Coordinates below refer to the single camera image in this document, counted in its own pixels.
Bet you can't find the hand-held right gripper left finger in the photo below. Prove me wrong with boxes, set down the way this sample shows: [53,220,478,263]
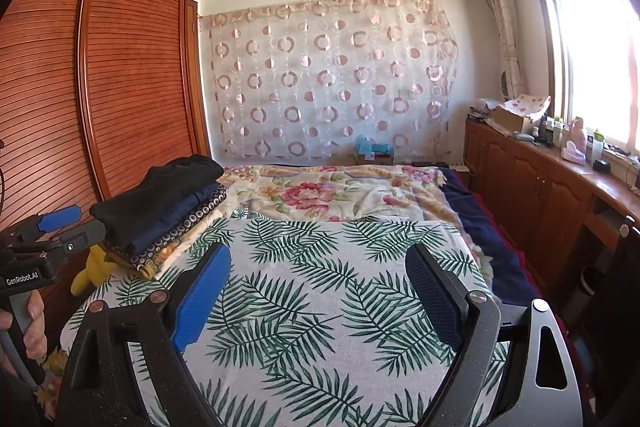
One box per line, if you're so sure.
[55,241,233,427]

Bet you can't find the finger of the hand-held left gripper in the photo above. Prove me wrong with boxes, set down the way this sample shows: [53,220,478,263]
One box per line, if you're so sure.
[5,206,83,244]
[12,219,108,259]

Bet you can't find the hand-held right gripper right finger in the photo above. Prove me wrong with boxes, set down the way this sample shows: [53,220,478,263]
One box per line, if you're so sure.
[405,243,586,427]

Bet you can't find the black printed t-shirt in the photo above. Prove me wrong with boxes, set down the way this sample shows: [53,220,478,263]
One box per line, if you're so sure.
[89,155,225,228]

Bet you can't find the person's left hand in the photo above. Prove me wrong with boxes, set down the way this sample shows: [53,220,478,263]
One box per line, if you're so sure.
[0,292,49,376]

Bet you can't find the yellow plush toy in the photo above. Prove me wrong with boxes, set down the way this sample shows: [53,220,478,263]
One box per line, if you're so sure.
[70,246,121,298]

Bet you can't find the folded mustard patterned garment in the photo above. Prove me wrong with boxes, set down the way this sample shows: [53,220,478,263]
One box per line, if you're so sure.
[102,207,236,280]

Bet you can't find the folded navy circle-patterned garment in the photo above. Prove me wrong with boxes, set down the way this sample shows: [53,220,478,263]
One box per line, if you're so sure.
[107,194,231,270]

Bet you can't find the navy bed blanket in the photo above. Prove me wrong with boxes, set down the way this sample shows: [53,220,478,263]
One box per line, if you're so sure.
[440,167,541,308]

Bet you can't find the leaf-print bed sheet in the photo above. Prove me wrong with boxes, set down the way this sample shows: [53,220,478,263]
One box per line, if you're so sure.
[60,207,506,427]

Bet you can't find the long wooden cabinet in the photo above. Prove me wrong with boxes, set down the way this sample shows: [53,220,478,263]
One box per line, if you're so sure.
[462,117,640,308]

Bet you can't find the floral blanket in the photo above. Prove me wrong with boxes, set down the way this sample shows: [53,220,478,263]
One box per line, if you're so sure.
[217,164,481,253]

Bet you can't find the white waste bin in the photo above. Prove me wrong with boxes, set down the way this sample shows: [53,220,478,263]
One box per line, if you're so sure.
[580,264,601,303]

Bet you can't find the light blue package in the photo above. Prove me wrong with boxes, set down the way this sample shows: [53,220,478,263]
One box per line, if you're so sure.
[354,135,395,165]

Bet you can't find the wooden slatted wardrobe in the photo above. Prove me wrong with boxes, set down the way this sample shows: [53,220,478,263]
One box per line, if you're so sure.
[0,0,213,338]

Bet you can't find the pile of papers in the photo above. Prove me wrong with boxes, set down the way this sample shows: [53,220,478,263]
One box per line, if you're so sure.
[469,99,501,122]

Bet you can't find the pink white tissue pack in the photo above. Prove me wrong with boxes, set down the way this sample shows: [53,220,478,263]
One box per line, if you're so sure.
[561,142,586,164]

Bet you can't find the pink dotted cloth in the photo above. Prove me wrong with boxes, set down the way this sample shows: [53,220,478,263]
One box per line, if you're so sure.
[502,94,552,118]

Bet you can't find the white bottle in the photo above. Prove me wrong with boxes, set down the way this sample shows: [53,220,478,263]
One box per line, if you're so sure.
[586,129,605,162]

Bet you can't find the pink bottle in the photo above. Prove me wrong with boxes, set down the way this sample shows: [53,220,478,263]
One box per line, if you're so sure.
[570,117,587,150]

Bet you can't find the sheer circle-patterned curtain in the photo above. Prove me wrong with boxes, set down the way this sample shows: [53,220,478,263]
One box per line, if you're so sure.
[197,0,460,160]

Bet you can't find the wood-framed window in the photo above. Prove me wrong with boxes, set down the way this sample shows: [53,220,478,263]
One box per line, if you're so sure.
[522,0,640,152]

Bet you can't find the cream floral window curtain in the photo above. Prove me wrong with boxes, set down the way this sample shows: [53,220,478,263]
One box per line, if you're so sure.
[477,0,528,100]

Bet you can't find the black frame with metal cap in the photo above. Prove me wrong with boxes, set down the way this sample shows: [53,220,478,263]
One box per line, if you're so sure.
[595,212,640,358]

